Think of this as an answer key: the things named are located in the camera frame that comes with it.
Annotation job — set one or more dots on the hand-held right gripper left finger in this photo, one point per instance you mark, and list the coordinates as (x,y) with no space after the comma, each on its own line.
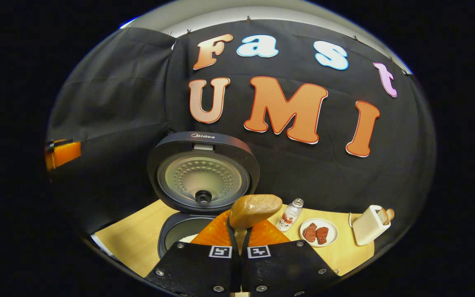
(233,272)

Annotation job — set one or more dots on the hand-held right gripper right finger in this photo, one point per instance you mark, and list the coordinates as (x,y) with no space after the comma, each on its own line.
(246,272)

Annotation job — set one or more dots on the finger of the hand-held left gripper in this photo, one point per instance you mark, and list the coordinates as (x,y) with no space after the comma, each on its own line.
(62,153)

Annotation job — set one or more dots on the wooden spoon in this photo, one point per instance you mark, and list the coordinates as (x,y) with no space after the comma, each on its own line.
(254,210)

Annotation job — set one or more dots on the black rice cooker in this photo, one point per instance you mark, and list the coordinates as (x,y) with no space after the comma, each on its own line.
(202,173)

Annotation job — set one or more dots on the small clear bottle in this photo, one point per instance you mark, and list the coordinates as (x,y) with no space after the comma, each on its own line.
(289,216)

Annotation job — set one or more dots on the red meat piece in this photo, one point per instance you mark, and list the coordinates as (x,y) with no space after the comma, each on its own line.
(309,232)
(322,235)

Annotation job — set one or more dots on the white round plate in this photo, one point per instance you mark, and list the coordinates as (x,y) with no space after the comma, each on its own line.
(333,227)

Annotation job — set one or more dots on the white toaster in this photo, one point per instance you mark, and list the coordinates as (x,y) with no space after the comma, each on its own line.
(367,229)

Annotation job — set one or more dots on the toast bread slices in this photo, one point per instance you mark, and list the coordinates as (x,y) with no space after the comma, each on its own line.
(386,215)

